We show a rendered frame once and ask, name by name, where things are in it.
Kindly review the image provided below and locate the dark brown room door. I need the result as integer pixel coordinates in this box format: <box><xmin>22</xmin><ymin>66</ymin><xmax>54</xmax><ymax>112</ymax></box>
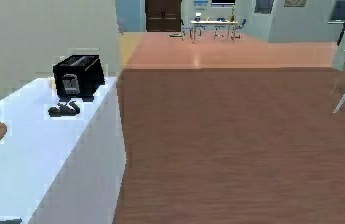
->
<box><xmin>144</xmin><ymin>0</ymin><xmax>183</xmax><ymax>33</ymax></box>

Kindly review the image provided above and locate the white dining table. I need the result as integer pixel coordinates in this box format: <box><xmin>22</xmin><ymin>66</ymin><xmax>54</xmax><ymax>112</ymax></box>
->
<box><xmin>190</xmin><ymin>20</ymin><xmax>239</xmax><ymax>43</ymax></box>

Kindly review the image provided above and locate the black toaster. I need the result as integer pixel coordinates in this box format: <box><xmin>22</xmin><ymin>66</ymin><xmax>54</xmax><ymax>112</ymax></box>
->
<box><xmin>52</xmin><ymin>54</ymin><xmax>106</xmax><ymax>102</ymax></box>

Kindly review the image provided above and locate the blue chair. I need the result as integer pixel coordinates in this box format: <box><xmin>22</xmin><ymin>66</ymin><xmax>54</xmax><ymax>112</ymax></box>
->
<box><xmin>234</xmin><ymin>18</ymin><xmax>248</xmax><ymax>40</ymax></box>

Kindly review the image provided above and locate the dark television set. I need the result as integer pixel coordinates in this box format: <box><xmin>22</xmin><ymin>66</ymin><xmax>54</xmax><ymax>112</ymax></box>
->
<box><xmin>210</xmin><ymin>0</ymin><xmax>237</xmax><ymax>8</ymax></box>

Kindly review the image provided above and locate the white kitchen counter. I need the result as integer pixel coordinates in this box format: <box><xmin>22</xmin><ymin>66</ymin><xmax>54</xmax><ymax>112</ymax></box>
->
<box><xmin>0</xmin><ymin>76</ymin><xmax>127</xmax><ymax>224</ymax></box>

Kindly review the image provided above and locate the tan framed picture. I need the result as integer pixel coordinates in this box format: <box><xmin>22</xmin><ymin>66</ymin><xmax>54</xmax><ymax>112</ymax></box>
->
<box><xmin>283</xmin><ymin>0</ymin><xmax>308</xmax><ymax>8</ymax></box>

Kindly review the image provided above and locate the dark window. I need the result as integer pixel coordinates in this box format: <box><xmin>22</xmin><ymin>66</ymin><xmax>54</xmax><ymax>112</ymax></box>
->
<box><xmin>327</xmin><ymin>0</ymin><xmax>345</xmax><ymax>24</ymax></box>

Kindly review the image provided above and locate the black toaster cord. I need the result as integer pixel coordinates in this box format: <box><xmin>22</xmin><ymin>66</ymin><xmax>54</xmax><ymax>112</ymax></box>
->
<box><xmin>47</xmin><ymin>100</ymin><xmax>82</xmax><ymax>118</ymax></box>

